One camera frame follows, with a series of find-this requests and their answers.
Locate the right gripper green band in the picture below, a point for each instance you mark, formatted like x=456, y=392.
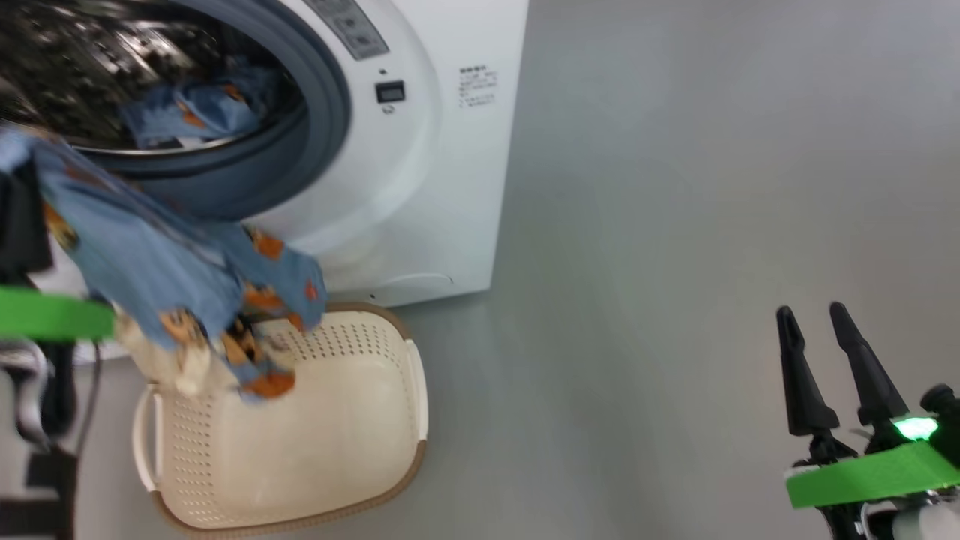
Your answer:
x=862, y=476

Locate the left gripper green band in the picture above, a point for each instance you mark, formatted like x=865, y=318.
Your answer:
x=52, y=315

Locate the blue garment with orange print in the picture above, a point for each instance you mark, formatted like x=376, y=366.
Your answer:
x=195, y=109
x=135, y=255

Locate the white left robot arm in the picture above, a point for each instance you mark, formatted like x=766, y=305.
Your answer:
x=52, y=487

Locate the cream perforated laundry basket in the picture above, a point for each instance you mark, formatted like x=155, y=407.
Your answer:
x=315, y=450

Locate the white front-load washing machine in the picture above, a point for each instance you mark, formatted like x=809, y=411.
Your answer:
x=420, y=187

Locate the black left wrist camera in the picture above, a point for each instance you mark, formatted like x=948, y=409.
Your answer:
x=22, y=225

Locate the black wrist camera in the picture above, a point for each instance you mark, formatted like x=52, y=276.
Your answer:
x=22, y=225
x=945, y=409

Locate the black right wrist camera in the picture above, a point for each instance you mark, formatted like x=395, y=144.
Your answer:
x=945, y=409

